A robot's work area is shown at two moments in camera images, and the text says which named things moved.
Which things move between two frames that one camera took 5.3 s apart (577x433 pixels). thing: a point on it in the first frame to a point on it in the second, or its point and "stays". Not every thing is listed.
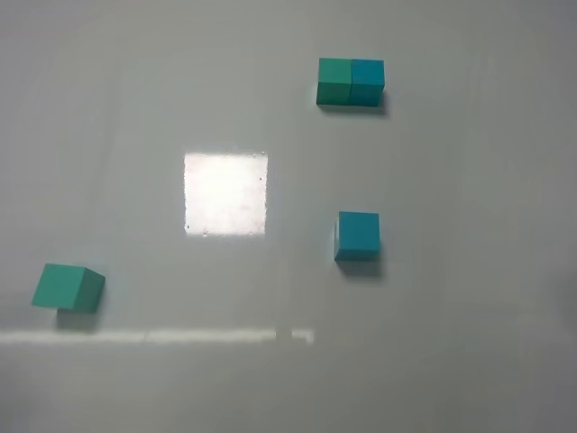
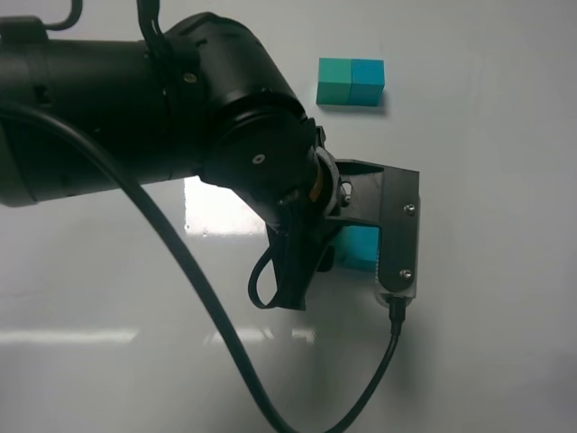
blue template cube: (368, 82) stays
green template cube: (334, 80) stays
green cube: (69, 288) to (344, 246)
